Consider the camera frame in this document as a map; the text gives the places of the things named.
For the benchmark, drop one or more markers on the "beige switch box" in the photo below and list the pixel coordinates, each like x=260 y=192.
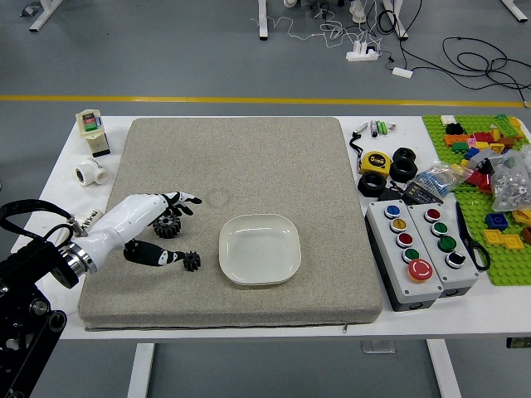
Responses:
x=89 y=124

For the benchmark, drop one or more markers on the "grey-brown mat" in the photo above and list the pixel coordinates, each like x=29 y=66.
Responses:
x=249 y=166

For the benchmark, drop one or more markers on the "white pipe with writing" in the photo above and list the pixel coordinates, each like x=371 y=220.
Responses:
x=90 y=217

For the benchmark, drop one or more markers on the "blue square toy brick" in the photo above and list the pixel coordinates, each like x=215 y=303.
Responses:
x=496 y=221

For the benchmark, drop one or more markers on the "four-button grey control box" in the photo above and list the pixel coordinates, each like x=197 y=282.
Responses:
x=466 y=269

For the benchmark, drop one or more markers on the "big black gear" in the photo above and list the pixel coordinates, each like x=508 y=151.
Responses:
x=169 y=229

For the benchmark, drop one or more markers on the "black toy brick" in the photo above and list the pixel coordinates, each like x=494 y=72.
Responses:
x=454 y=128

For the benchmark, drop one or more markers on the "small black gear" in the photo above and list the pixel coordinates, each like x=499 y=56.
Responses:
x=191 y=262

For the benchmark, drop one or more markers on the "black flat device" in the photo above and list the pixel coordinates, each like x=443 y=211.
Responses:
x=421 y=194

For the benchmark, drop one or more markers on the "clear bag of blue parts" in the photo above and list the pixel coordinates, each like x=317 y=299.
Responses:
x=435 y=180

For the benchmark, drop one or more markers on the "black and white battery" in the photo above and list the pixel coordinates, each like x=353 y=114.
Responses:
x=373 y=127

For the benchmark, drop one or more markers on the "white square plate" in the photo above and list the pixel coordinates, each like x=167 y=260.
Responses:
x=259 y=248

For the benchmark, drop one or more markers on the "white toy brick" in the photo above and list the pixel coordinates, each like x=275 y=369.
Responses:
x=448 y=120

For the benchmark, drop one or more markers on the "long green toy brick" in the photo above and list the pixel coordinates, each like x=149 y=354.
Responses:
x=506 y=124

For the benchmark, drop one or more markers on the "white power adapter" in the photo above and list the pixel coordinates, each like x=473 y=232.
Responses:
x=402 y=72

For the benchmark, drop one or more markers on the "black flat pouch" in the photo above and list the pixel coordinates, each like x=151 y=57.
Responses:
x=390 y=194

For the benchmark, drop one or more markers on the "big red toy brick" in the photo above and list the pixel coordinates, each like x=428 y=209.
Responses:
x=477 y=179

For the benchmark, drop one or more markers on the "green battery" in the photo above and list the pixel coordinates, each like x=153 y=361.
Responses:
x=379 y=126
x=385 y=127

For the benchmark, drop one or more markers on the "big black nut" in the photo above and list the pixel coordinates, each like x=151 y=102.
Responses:
x=397 y=154
x=363 y=186
x=396 y=171

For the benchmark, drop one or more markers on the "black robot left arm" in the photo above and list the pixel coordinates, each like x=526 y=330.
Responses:
x=25 y=265

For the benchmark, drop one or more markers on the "five-button grey control box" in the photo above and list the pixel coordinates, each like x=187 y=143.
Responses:
x=396 y=269

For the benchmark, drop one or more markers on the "orange toy brick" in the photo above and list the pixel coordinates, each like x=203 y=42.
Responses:
x=454 y=139

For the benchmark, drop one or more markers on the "yellow tape measure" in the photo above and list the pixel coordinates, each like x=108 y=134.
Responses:
x=375 y=162

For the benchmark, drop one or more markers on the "green brick baseplate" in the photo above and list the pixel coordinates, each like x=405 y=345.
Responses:
x=506 y=265

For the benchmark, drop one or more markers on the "black scissors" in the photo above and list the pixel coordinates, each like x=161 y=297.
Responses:
x=468 y=236

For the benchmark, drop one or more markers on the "clear bag of metal nuts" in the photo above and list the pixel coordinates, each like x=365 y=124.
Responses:
x=512 y=186

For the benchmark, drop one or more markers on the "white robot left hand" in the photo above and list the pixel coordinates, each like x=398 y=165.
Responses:
x=124 y=217

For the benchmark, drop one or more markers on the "grey table bracket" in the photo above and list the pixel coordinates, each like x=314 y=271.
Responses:
x=377 y=346

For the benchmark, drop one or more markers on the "white power strip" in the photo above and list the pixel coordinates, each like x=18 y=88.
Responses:
x=361 y=54

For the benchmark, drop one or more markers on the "yellow flat toy brick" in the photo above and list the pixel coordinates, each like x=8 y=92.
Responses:
x=493 y=236
x=513 y=241

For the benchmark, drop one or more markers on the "white table leg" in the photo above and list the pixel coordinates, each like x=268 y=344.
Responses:
x=444 y=369
x=140 y=369

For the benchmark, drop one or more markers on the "white desk leg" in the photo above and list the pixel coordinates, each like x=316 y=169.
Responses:
x=398 y=18
x=264 y=18
x=516 y=9
x=43 y=16

